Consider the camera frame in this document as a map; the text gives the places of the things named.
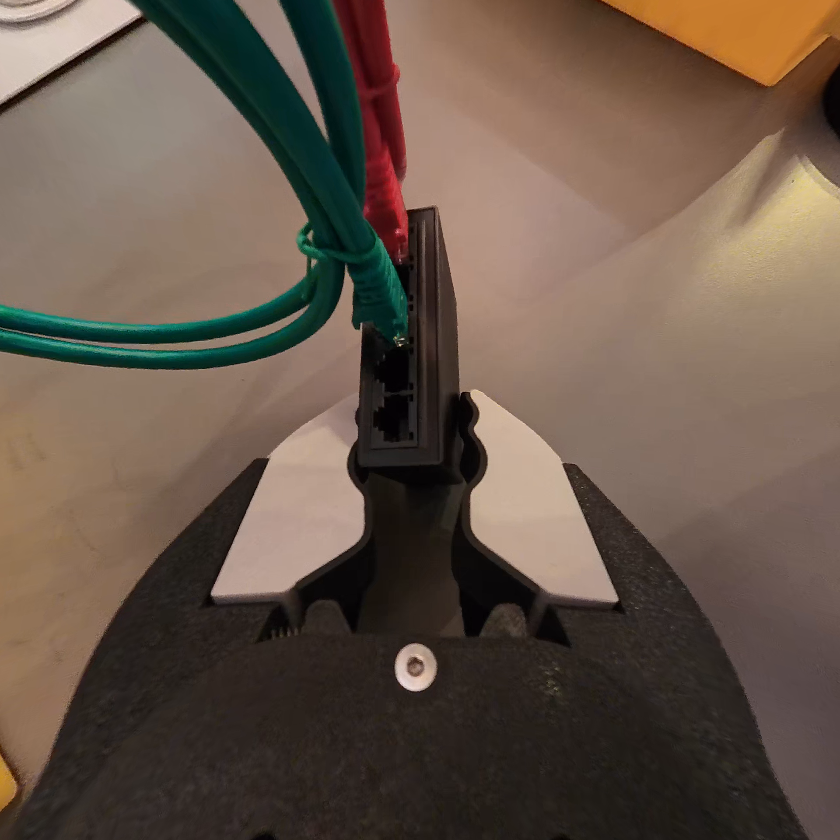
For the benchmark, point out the white stand base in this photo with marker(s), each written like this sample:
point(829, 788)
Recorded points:
point(52, 46)

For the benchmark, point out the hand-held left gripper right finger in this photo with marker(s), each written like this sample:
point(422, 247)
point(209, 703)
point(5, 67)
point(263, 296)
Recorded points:
point(538, 525)

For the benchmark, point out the black ethernet switch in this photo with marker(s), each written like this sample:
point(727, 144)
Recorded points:
point(433, 328)

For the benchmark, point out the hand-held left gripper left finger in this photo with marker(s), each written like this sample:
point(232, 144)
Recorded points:
point(295, 525)

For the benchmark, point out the yellow plastic bin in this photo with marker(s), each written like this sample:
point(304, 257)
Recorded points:
point(754, 33)
point(6, 787)

